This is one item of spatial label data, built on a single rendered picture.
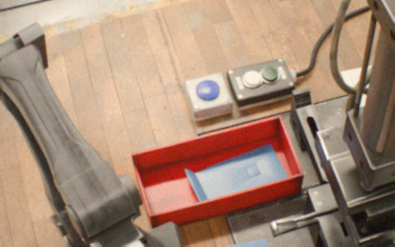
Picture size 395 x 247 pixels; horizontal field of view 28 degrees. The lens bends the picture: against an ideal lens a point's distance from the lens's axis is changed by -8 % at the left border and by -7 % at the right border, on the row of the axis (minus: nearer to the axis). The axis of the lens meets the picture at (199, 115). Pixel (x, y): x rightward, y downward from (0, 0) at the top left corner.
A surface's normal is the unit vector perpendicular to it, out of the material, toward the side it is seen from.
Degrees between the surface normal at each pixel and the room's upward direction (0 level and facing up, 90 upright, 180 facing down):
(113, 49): 0
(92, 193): 14
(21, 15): 0
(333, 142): 0
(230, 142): 90
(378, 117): 90
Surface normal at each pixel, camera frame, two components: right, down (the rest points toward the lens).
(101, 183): 0.11, -0.37
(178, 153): 0.27, 0.79
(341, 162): -0.04, -0.56
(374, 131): -0.71, 0.60
